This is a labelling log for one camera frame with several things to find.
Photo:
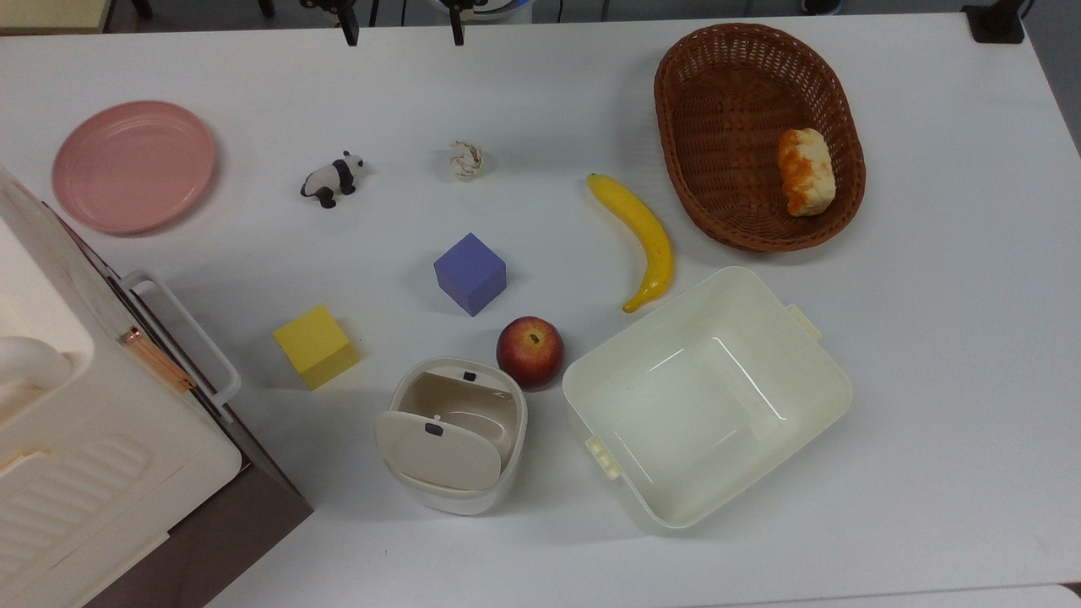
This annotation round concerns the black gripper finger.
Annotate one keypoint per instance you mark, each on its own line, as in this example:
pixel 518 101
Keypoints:
pixel 348 24
pixel 457 21

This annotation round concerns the white desktop trash can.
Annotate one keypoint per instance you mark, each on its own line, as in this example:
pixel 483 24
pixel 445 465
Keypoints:
pixel 439 456

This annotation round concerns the crumpled white paper ball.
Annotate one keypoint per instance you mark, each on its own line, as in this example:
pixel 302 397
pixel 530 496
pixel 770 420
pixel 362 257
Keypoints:
pixel 466 160

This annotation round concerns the black white panda figurine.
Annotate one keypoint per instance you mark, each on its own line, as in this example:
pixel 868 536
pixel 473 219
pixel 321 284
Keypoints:
pixel 332 180

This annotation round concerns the purple foam cube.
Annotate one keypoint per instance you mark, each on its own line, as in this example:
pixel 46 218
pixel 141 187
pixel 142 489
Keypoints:
pixel 469 274

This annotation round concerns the pink round plate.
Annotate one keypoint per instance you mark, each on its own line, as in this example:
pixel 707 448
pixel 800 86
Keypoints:
pixel 133 166

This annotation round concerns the yellow banana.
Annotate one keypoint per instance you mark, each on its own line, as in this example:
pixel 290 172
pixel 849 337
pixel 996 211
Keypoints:
pixel 649 239

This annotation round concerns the brown wicker basket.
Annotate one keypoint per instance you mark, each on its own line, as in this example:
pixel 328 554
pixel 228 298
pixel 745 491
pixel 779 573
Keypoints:
pixel 735 127

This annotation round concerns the yellow side table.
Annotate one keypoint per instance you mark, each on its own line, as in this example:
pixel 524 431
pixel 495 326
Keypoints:
pixel 51 14

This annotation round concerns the yellow foam cube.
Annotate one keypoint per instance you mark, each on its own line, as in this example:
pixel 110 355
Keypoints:
pixel 315 344

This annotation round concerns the red apple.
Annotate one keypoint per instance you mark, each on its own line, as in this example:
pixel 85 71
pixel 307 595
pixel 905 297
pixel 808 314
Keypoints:
pixel 529 351

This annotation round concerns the toasted bread piece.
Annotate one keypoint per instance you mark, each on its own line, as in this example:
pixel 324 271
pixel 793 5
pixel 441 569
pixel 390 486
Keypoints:
pixel 806 173

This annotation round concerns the cream plastic storage bin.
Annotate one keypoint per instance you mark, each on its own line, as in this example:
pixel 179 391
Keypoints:
pixel 705 401

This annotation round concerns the white toy kitchen appliance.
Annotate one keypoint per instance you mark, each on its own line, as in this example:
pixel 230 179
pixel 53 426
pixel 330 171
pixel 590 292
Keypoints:
pixel 93 439

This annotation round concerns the black table clamp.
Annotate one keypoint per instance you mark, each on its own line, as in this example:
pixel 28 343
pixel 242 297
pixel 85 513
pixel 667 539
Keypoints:
pixel 996 24

